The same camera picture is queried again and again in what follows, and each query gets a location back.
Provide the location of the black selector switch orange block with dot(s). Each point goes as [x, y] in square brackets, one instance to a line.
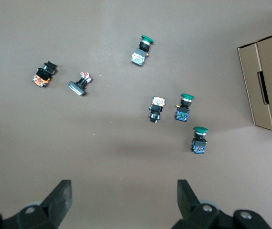
[157, 107]
[44, 75]

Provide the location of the green mushroom button blue block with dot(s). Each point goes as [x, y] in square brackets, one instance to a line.
[199, 143]
[182, 112]
[140, 53]

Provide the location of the black flat indicator red terminals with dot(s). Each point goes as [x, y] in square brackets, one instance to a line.
[78, 86]

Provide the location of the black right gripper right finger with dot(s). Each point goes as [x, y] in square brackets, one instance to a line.
[187, 201]

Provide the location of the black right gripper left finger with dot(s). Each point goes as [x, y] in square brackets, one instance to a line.
[57, 202]

